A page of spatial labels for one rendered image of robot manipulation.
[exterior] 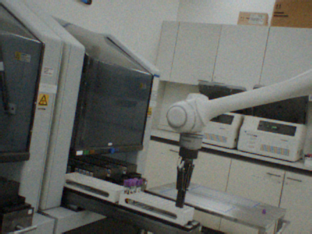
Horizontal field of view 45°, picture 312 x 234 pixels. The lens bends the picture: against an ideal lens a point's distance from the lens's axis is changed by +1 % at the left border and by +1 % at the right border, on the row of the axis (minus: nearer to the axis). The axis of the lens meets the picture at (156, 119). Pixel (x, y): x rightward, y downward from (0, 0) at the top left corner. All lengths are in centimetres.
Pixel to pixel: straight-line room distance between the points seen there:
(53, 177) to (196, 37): 304
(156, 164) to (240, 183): 93
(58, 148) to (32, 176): 16
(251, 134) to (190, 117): 255
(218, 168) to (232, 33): 145
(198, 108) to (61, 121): 62
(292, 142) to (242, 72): 94
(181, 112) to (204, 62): 306
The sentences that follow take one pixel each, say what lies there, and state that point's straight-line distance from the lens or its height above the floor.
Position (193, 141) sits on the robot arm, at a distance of 143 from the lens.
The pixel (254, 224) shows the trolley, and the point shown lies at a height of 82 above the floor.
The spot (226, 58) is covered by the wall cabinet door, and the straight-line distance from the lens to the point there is 420.
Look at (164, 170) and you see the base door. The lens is 409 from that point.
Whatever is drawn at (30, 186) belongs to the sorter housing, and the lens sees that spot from 157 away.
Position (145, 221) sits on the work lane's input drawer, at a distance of 153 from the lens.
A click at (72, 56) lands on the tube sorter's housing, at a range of 161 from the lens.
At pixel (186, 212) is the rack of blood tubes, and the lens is 148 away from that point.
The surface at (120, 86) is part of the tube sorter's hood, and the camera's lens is 189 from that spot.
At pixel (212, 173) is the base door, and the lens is 389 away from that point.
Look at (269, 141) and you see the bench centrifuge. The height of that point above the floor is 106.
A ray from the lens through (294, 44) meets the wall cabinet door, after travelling 407.
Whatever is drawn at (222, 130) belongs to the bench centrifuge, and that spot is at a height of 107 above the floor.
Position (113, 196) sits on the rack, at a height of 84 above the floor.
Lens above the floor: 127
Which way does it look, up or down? 3 degrees down
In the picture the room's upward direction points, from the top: 10 degrees clockwise
